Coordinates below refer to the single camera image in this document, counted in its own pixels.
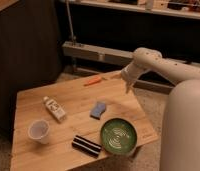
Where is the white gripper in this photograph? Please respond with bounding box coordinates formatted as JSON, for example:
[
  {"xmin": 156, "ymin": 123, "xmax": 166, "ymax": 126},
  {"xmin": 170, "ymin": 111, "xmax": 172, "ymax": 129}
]
[{"xmin": 121, "ymin": 63, "xmax": 143, "ymax": 94}]

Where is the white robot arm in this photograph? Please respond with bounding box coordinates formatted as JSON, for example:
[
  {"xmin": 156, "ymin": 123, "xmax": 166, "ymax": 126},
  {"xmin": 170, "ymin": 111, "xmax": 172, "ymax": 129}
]
[{"xmin": 121, "ymin": 47, "xmax": 200, "ymax": 171}]

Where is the blue sponge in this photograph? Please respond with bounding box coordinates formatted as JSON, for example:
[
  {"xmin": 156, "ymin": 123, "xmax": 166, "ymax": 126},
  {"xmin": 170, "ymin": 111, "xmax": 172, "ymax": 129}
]
[{"xmin": 90, "ymin": 102, "xmax": 106, "ymax": 119}]

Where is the green round bowl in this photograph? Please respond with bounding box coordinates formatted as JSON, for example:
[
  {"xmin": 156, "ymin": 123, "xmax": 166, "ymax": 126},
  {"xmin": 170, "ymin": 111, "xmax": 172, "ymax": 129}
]
[{"xmin": 100, "ymin": 118, "xmax": 138, "ymax": 155}]

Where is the black white striped box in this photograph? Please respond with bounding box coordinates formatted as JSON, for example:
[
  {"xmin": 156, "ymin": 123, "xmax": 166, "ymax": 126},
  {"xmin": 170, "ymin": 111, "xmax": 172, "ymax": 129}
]
[{"xmin": 72, "ymin": 135, "xmax": 102, "ymax": 157}]

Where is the white labelled bottle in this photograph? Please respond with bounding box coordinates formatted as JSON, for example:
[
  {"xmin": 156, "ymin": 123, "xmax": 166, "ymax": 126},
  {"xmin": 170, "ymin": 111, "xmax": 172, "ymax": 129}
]
[{"xmin": 43, "ymin": 96, "xmax": 66, "ymax": 122}]

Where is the wooden table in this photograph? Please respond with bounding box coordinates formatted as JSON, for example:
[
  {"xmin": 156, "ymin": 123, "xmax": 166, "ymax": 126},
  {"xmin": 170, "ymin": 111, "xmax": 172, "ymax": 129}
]
[{"xmin": 10, "ymin": 72, "xmax": 158, "ymax": 171}]

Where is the metal pole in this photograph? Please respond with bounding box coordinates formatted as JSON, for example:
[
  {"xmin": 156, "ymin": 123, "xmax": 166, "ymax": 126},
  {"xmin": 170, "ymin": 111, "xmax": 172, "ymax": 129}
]
[{"xmin": 65, "ymin": 0, "xmax": 77, "ymax": 46}]

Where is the clear plastic cup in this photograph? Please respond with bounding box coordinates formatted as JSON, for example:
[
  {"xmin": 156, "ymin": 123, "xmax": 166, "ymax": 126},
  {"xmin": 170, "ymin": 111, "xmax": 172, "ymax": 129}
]
[{"xmin": 28, "ymin": 120, "xmax": 49, "ymax": 144}]

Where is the wooden beam rail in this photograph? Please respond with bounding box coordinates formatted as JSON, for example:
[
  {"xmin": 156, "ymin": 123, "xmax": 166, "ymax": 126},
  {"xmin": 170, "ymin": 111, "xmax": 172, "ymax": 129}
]
[{"xmin": 62, "ymin": 41, "xmax": 200, "ymax": 83}]

